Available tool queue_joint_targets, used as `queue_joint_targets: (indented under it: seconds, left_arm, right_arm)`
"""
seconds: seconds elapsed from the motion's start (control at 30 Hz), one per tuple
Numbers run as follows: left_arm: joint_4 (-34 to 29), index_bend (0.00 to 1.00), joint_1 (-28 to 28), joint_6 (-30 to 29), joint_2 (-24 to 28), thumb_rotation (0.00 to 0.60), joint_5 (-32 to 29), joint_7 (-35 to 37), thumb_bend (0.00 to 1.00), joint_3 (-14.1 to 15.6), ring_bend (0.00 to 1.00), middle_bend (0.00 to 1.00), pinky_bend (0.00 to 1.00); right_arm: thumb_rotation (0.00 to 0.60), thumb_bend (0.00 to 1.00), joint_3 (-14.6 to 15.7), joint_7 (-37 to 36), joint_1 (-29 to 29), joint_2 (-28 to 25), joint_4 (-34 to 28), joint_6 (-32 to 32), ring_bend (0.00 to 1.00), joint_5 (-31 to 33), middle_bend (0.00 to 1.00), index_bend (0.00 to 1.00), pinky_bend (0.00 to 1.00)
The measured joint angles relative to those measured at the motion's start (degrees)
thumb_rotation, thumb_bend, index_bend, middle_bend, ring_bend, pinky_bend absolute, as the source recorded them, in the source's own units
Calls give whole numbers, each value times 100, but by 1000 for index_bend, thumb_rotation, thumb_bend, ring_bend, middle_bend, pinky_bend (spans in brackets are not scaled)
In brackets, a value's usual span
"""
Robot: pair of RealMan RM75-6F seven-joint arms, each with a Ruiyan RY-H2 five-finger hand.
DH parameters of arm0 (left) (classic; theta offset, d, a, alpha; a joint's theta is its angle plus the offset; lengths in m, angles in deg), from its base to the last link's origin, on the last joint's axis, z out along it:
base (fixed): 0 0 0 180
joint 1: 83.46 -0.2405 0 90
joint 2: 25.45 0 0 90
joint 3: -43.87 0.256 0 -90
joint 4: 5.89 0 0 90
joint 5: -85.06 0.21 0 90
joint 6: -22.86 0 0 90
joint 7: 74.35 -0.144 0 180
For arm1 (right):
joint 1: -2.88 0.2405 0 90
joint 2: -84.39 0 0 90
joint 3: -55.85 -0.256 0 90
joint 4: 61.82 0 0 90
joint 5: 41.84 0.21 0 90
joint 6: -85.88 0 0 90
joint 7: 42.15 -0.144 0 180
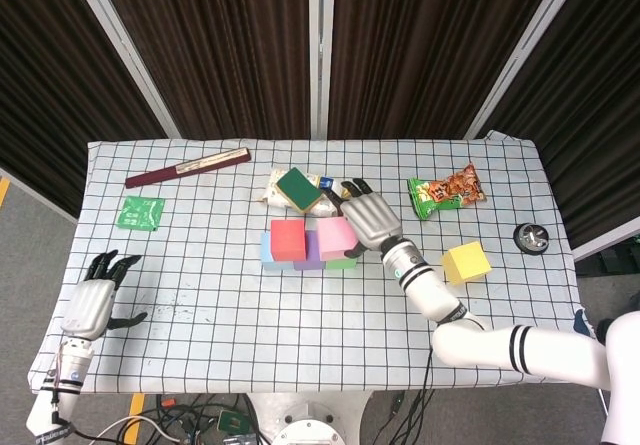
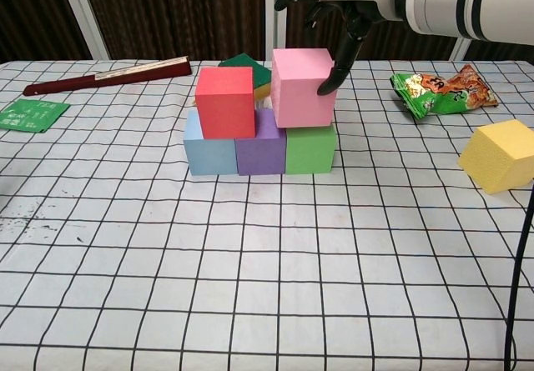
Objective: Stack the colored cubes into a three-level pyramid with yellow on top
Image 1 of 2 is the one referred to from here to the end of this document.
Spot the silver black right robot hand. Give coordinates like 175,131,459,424
322,178,404,259

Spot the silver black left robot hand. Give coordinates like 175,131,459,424
59,249,149,341

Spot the pink foam cube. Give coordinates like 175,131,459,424
315,216,360,261

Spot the green foam cube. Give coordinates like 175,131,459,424
324,254,360,271

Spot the red foam cube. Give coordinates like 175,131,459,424
269,218,307,262

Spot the light blue foam cube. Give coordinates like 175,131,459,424
259,231,296,272

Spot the purple foam cube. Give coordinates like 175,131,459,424
293,229,327,272

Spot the green orange snack bag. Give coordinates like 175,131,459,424
407,162,488,222

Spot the green yellow sponge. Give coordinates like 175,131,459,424
275,166,325,215

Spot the yellow foam cube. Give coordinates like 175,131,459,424
441,240,493,286

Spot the white snack packet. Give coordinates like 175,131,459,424
257,167,356,220

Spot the green flat sachet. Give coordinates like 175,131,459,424
114,195,166,233

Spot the dark red folded fan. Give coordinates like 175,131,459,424
124,147,253,190

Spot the white black checked tablecloth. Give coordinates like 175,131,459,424
27,129,601,396

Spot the green circuit board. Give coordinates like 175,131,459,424
217,409,250,435

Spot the dark brown curtain panel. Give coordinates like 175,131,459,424
92,0,311,140
327,0,566,140
0,0,169,216
482,0,640,249

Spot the dark blue tablecloth clip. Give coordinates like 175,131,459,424
573,308,594,339

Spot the white floor cable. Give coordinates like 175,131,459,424
92,413,181,445

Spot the grey partition base rail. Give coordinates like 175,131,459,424
569,228,640,261
0,167,79,224

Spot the black floor cable bundle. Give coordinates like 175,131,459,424
372,389,436,445
144,392,261,445

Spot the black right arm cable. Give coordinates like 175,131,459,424
419,347,436,406

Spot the grey partition frame post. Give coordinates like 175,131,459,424
463,0,592,140
307,0,337,140
64,0,182,139

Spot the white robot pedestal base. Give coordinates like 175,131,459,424
248,390,375,445

